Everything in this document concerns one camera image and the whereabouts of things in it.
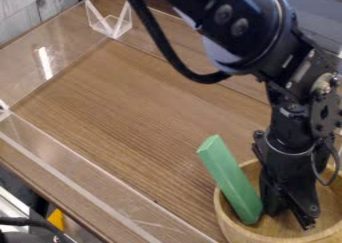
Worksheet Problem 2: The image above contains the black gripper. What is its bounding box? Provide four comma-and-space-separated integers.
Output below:
253, 131, 341, 230

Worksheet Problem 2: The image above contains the brown wooden bowl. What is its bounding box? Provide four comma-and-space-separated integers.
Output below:
214, 171, 342, 243

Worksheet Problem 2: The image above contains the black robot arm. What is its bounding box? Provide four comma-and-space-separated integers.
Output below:
167, 0, 342, 229

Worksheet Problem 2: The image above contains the clear acrylic corner bracket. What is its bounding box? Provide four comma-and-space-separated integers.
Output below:
84, 0, 132, 40

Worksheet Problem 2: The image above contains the black cable lower left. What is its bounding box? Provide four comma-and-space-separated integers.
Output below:
0, 216, 68, 238

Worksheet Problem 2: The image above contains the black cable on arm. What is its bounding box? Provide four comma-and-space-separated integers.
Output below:
118, 0, 233, 85

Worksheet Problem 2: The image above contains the yellow black clamp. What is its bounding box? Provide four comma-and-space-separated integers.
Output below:
48, 209, 66, 231

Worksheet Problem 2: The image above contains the green rectangular block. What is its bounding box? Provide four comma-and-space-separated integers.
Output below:
197, 135, 263, 225

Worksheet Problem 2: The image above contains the clear acrylic enclosure wall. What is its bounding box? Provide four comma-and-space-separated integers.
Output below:
0, 0, 342, 243

